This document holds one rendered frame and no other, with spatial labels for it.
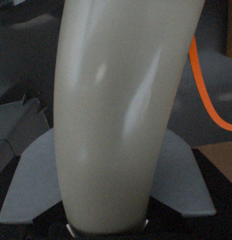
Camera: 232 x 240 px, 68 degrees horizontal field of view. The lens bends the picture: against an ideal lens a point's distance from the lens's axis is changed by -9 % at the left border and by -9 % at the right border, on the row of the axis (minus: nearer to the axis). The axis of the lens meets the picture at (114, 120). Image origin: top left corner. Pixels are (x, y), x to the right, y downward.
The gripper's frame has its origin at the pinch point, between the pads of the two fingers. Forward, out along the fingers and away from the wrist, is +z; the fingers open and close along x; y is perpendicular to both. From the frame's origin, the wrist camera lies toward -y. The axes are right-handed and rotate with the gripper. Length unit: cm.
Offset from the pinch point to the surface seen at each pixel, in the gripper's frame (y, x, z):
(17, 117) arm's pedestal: 32, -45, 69
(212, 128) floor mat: 56, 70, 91
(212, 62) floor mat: 11, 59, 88
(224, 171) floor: 101, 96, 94
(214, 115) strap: 45, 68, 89
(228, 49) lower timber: 3, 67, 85
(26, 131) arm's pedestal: 39, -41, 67
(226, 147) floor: 75, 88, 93
